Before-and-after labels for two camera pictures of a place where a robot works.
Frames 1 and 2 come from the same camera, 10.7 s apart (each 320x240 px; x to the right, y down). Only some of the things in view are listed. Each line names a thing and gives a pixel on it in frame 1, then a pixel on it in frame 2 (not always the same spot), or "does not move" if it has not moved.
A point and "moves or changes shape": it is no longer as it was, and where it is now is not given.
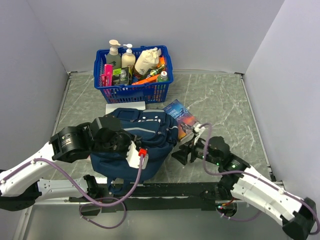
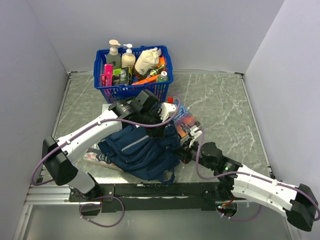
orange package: [152, 79] does not move
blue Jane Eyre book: [186, 120] does not move
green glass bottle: [155, 71] does not move
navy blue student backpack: [154, 130] moves or changes shape
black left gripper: [136, 139] -> [156, 132]
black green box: [122, 76] does not move
